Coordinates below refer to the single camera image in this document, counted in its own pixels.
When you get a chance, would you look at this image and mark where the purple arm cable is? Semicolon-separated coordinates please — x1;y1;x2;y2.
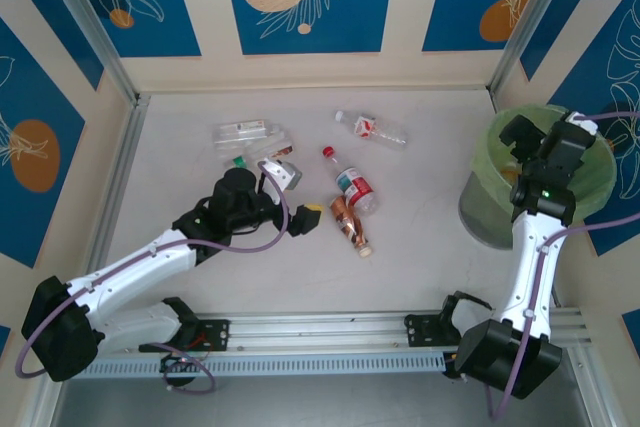
16;161;289;394
488;110;640;422

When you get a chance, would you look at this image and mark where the grey metal sheet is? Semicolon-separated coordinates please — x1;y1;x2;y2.
29;361;609;427

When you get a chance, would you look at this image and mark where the long aluminium mounting rail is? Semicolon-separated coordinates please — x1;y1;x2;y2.
89;307;595;356

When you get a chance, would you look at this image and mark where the clear bottle red white label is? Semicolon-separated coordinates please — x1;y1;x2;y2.
213;118;284;163

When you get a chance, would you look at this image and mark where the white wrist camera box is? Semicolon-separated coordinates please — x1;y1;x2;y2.
257;158;304;193
563;110;600;137

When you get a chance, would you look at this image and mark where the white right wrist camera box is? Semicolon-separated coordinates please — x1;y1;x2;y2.
563;110;600;137

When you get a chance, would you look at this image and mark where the grey slotted cable duct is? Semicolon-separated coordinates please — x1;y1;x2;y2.
74;352;447;379

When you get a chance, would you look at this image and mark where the green-lined trash bin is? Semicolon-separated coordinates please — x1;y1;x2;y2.
472;104;617;228

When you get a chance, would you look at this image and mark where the clear bottle green cap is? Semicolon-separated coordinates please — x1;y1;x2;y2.
232;132;296;171

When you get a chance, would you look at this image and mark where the aluminium side rail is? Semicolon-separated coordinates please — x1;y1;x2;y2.
87;94;150;278

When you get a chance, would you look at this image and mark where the aluminium frame post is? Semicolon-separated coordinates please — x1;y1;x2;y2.
37;0;139;104
487;0;581;94

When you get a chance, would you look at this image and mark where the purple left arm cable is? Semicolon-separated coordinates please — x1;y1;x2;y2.
16;161;289;394

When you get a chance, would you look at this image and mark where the clear bottle white cap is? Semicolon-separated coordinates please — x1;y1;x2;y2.
334;110;410;149

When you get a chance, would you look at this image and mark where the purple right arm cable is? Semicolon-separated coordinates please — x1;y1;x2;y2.
488;110;640;422

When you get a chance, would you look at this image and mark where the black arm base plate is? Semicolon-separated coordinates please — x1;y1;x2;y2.
403;314;461;348
138;319;232;354

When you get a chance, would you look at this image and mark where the copper label plastic bottle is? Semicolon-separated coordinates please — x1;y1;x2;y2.
328;195;375;259

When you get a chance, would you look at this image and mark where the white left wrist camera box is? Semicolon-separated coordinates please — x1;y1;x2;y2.
257;158;304;193

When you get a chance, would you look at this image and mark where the small controller board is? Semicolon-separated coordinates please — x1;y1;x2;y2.
442;351;471;382
159;352;207;374

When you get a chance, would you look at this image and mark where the clear bottle red cap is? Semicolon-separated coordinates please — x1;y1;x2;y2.
321;146;381;216

